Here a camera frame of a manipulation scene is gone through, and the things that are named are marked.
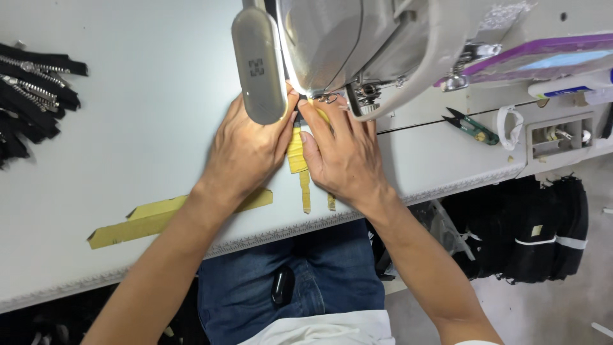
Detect person's right hand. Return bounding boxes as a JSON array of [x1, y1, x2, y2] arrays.
[[297, 94, 398, 214]]

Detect person's left hand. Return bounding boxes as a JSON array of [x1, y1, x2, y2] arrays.
[[192, 81, 301, 208]]

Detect wide yellow tape piece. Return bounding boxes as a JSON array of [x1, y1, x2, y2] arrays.
[[286, 126, 310, 174]]

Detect narrow yellow tape strip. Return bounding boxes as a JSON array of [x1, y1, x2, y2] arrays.
[[299, 170, 312, 215]]

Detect silver oval work lamp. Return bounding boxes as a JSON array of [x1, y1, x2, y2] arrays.
[[231, 0, 289, 126]]

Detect short yellow tape strip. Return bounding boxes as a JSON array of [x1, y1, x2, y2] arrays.
[[126, 195, 189, 221]]

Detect blue jeans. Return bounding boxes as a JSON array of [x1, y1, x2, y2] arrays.
[[197, 219, 387, 345]]

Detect clear plastic bag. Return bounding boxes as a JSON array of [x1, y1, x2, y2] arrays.
[[409, 200, 476, 263]]

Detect white industrial sewing machine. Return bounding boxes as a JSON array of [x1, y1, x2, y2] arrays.
[[275, 0, 613, 179]]

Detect green thread snips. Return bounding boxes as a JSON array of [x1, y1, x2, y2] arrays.
[[441, 107, 500, 146]]

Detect black glossy pocket device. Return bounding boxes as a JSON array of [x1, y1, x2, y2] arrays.
[[270, 265, 296, 308]]

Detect long yellow tape strip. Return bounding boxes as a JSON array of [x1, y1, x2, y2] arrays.
[[87, 187, 274, 250]]

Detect white cloth loop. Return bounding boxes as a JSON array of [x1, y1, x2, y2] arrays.
[[496, 105, 525, 152]]

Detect white shirt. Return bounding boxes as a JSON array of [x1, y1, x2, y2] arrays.
[[238, 310, 396, 345]]

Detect purple framed tray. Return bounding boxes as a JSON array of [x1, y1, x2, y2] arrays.
[[433, 33, 613, 90]]

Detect bundles of black fabric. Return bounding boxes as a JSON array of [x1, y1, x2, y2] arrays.
[[440, 174, 589, 285]]

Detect grey bobbin tray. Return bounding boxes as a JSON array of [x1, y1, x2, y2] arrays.
[[526, 112, 595, 162]]

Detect pile of black zippers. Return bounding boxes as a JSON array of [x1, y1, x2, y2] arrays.
[[0, 41, 90, 170]]

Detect white tube blue label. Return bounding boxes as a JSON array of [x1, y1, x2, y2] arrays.
[[528, 69, 613, 100]]

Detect dark heap under table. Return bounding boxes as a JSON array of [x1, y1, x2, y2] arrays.
[[0, 280, 211, 345]]

